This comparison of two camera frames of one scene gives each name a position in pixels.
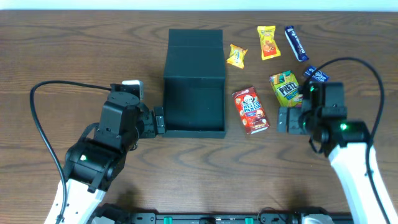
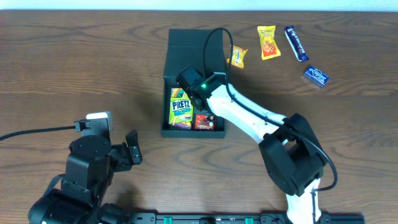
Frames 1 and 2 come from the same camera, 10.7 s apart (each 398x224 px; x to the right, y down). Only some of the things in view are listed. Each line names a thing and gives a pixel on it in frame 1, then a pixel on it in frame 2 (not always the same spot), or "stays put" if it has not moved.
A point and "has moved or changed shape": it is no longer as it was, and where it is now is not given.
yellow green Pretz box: (286, 88) -> (181, 113)
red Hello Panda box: (250, 111) has moved or changed shape
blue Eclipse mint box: (319, 74) stays put
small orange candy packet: (236, 55) stays put
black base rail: (227, 218) stays put
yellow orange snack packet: (269, 47) stays put
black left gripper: (158, 121) -> (125, 152)
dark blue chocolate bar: (296, 46) stays put
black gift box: (194, 84) stays put
